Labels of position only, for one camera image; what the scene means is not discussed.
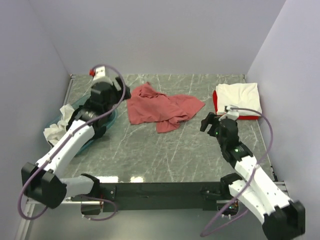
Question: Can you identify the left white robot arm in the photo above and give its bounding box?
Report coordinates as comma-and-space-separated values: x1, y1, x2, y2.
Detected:
21, 75, 131, 209

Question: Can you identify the crumpled white t shirt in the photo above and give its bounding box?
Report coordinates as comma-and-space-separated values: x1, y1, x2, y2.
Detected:
43, 104, 75, 147

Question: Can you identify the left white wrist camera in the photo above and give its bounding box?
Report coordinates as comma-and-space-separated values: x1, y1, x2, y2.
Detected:
89, 66, 113, 86

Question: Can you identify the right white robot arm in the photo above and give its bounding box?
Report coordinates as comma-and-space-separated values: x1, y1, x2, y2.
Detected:
200, 108, 306, 240

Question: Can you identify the purple cable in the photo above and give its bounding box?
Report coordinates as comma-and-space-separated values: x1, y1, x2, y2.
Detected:
199, 106, 274, 237
16, 64, 126, 222

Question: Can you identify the pink t shirt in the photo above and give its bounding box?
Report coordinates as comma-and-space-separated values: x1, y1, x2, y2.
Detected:
126, 82, 205, 134

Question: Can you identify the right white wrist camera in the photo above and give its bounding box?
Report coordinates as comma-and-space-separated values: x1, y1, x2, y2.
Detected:
218, 105, 240, 122

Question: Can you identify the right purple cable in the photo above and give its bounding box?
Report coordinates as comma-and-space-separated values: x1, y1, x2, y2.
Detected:
199, 106, 274, 237

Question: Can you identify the folded white t shirt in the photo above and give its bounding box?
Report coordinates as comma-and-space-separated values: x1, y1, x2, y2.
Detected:
213, 82, 262, 115

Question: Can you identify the teal plastic basket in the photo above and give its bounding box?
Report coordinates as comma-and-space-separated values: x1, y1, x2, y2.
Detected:
44, 96, 120, 157

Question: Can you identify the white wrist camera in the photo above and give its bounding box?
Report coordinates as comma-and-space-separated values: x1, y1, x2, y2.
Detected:
89, 66, 113, 86
218, 105, 240, 122

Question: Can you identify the black base crossbar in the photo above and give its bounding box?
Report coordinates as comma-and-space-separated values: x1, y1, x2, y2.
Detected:
95, 181, 233, 211

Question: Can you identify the folded red t shirt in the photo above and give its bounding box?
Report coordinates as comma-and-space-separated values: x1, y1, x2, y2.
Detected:
212, 89, 260, 121

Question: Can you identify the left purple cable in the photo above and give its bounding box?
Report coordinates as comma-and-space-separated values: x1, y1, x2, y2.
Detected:
16, 64, 126, 222

